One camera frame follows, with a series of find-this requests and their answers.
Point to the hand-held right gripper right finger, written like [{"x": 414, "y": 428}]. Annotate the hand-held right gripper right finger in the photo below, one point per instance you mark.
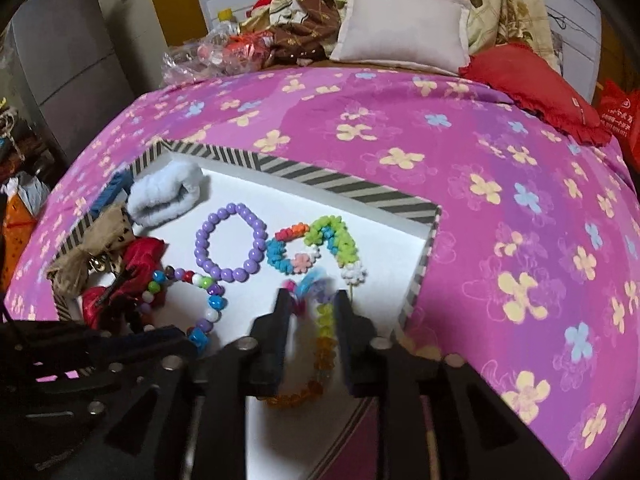
[{"x": 355, "y": 350}]

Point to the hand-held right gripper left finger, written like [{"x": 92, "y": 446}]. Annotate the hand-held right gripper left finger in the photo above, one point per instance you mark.
[{"x": 272, "y": 350}]

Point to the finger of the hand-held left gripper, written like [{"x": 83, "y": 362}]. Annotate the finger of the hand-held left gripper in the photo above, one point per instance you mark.
[{"x": 150, "y": 342}]

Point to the red bow hair clip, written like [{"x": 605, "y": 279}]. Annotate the red bow hair clip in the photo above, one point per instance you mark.
[{"x": 142, "y": 260}]

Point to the striped cardboard box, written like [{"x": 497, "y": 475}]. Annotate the striped cardboard box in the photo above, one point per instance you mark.
[{"x": 380, "y": 240}]

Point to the gold ribbon bow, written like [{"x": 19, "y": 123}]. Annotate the gold ribbon bow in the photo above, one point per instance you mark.
[{"x": 107, "y": 230}]

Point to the leopard print bow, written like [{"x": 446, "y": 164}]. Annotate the leopard print bow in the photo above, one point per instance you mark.
[{"x": 117, "y": 265}]

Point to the light blue fluffy scrunchie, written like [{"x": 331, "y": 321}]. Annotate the light blue fluffy scrunchie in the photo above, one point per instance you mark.
[{"x": 165, "y": 192}]

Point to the blue hair clip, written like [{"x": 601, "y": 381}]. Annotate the blue hair clip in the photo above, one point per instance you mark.
[{"x": 116, "y": 185}]

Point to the white plastic bag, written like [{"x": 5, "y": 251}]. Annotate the white plastic bag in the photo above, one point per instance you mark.
[{"x": 25, "y": 187}]

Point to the pink floral bedsheet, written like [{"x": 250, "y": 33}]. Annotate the pink floral bedsheet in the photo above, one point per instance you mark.
[{"x": 500, "y": 185}]

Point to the clear plastic bag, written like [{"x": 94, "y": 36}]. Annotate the clear plastic bag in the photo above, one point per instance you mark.
[{"x": 200, "y": 60}]

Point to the grey refrigerator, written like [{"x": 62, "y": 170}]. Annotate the grey refrigerator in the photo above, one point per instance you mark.
[{"x": 65, "y": 60}]

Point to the red frilled cushion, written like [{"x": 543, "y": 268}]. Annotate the red frilled cushion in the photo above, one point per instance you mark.
[{"x": 530, "y": 90}]

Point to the brown floral cloth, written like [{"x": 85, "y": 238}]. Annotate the brown floral cloth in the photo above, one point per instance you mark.
[{"x": 305, "y": 25}]

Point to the small white pillow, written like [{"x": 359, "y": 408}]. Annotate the small white pillow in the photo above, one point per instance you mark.
[{"x": 400, "y": 25}]

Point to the yellow cap plastic bottle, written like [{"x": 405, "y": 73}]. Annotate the yellow cap plastic bottle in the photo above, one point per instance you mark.
[{"x": 226, "y": 20}]

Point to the red shopping bag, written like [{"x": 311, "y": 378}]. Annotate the red shopping bag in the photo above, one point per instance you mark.
[{"x": 620, "y": 120}]

